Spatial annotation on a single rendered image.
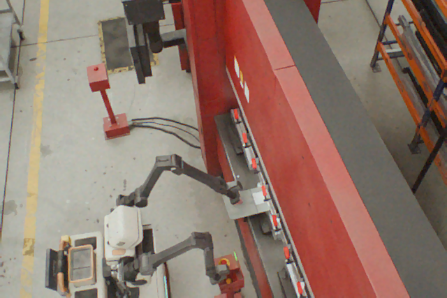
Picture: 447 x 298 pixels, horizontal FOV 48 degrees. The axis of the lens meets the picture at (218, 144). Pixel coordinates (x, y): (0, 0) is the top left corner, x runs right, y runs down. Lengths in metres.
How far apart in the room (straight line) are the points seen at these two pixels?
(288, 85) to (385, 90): 3.28
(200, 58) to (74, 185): 1.96
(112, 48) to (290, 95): 3.89
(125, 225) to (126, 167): 1.92
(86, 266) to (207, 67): 1.51
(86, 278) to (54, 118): 2.37
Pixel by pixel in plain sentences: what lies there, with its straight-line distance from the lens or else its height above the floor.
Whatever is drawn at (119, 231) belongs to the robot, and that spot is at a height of 1.38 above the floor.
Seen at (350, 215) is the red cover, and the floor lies 2.30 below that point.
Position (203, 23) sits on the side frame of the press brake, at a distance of 3.15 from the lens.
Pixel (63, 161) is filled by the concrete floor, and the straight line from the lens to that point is 4.92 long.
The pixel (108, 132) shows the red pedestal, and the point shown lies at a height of 0.10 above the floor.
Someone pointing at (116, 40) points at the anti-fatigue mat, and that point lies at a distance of 5.83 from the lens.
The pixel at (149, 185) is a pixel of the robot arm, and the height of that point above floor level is 1.39.
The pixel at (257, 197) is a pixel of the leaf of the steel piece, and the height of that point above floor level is 1.00.
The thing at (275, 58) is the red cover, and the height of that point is 2.30.
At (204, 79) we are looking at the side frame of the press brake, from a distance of 3.49.
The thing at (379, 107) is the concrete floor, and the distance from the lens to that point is 5.16.
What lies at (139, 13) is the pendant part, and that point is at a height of 1.84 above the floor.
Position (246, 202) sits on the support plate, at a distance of 3.25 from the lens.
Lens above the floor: 3.85
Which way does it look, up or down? 55 degrees down
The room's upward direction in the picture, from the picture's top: 4 degrees counter-clockwise
